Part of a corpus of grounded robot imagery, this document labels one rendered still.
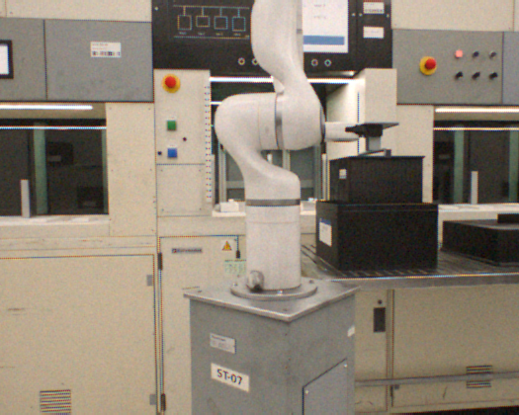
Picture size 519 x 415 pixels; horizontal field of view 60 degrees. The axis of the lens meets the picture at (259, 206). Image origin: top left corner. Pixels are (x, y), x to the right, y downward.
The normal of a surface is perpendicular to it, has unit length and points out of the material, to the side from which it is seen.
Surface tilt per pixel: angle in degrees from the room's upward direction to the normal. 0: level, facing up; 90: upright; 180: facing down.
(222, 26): 90
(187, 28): 90
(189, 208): 90
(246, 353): 90
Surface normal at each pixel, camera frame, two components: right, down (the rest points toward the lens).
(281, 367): -0.62, 0.05
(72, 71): 0.11, 0.06
